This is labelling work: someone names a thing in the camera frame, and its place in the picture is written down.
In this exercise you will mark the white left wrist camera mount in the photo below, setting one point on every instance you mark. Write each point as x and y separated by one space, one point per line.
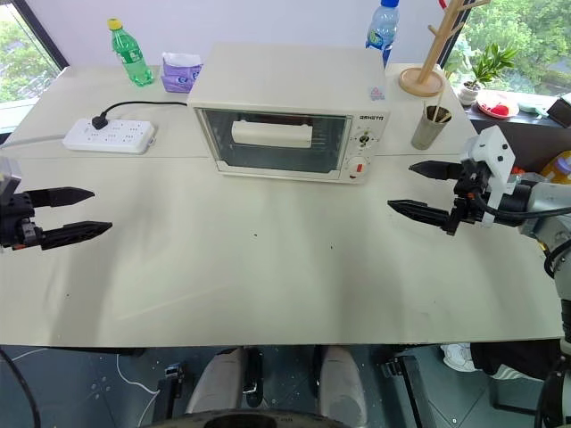
8 174

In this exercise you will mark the grey robot leg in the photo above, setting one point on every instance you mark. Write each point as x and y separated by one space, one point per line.
342 383
218 383

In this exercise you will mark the dark side counter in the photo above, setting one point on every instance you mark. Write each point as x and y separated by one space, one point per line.
531 138

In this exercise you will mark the green plastic bottle yellow cap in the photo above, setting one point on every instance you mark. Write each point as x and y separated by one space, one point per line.
133 58

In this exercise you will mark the grey right robot leg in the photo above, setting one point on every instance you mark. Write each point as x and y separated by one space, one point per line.
342 383

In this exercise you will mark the white plate with red items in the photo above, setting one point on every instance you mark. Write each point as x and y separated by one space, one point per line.
497 108

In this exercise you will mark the wooden mug tree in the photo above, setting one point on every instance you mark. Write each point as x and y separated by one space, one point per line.
421 80

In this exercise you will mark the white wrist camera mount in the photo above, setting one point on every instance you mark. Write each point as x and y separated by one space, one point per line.
8 174
493 149

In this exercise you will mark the grey left robot leg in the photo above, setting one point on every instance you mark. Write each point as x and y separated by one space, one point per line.
218 383

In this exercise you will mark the white power strip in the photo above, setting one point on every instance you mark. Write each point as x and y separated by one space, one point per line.
111 136

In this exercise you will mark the dark rounded shape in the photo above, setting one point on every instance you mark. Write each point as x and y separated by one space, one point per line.
259 420

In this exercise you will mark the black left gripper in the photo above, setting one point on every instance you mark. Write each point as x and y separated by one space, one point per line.
15 220

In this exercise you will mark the dark box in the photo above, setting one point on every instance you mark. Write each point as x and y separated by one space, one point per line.
561 111

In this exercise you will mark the black striped shoe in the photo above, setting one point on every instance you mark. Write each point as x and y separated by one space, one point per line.
517 372

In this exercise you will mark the white toaster oven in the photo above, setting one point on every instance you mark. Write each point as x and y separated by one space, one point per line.
285 76

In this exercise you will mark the black trouser leg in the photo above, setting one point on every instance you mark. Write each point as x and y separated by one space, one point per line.
508 354

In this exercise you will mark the blue labelled water bottle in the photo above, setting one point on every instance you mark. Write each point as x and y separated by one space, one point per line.
383 27

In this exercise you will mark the metal cup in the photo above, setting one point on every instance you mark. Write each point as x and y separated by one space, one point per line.
428 134

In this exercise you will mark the purple tissue pack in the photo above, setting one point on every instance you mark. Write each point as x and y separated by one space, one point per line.
178 76

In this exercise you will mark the wooden stick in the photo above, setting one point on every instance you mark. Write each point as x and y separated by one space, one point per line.
439 106

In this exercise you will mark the pale green container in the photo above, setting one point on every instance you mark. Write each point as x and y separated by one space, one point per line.
532 108

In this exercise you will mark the white sneaker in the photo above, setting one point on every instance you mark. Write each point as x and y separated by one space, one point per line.
457 356

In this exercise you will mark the black window frame post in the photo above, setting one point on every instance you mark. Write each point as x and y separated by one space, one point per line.
42 33

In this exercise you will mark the black metal support bar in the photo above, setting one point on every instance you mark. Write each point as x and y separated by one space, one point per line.
408 392
253 379
171 392

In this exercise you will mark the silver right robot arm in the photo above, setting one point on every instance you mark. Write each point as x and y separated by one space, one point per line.
549 198

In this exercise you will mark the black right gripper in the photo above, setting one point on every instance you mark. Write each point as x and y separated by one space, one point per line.
470 191

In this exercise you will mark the potted green plant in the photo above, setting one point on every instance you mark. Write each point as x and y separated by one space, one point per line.
488 67

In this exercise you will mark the yellow orange bottle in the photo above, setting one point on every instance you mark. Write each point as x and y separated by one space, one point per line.
558 168

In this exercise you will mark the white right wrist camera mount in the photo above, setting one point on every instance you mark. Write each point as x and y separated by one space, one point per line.
493 149

